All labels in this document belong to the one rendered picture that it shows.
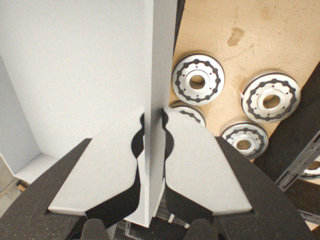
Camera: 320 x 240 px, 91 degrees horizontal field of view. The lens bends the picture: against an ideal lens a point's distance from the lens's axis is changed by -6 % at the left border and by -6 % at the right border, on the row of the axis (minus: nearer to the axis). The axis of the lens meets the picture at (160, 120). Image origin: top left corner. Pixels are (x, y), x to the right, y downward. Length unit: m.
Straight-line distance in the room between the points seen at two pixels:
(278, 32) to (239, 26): 0.07
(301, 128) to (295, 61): 0.12
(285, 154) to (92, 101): 0.35
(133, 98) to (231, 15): 0.25
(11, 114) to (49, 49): 0.11
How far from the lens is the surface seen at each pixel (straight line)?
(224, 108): 0.40
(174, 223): 0.78
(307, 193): 0.55
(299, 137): 0.38
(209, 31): 0.36
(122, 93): 0.16
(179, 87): 0.35
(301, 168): 0.39
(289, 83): 0.37
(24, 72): 0.24
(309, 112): 0.38
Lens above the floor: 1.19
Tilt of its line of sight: 56 degrees down
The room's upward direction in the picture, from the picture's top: 154 degrees counter-clockwise
